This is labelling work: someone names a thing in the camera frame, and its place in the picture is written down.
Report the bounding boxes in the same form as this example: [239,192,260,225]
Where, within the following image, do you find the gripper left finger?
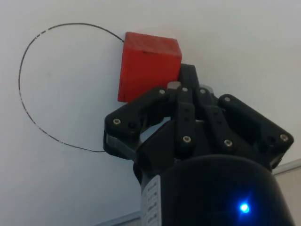
[103,63,196,163]

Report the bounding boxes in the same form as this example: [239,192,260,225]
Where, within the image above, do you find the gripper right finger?
[189,64,295,170]

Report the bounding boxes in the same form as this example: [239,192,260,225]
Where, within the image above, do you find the red cube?
[117,31,183,104]

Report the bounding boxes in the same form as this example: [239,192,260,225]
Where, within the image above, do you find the whiteboard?
[0,0,301,226]

